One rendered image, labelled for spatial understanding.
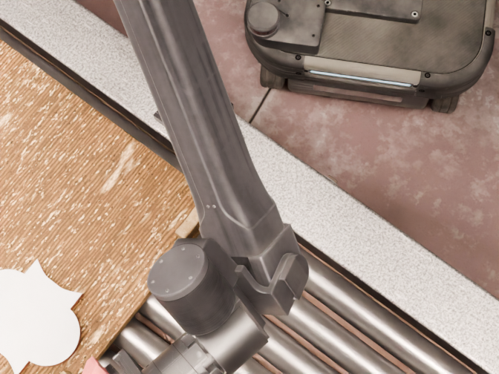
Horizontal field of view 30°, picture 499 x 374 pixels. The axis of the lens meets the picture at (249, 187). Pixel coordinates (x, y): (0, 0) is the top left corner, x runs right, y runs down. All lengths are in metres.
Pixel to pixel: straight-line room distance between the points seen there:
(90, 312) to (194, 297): 0.41
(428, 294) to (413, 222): 0.98
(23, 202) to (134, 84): 0.22
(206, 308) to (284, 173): 0.45
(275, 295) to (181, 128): 0.17
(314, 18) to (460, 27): 0.32
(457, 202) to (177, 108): 1.45
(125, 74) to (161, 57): 0.50
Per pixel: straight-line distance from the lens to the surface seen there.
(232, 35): 2.31
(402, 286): 1.19
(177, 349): 0.84
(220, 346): 0.83
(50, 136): 1.25
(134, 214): 1.19
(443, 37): 2.06
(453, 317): 1.19
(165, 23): 0.77
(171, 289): 0.78
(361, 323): 1.18
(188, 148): 0.81
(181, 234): 1.15
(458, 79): 2.03
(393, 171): 2.19
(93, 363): 0.89
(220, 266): 0.82
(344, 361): 1.17
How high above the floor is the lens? 2.07
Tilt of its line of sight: 73 degrees down
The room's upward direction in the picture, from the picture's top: 7 degrees counter-clockwise
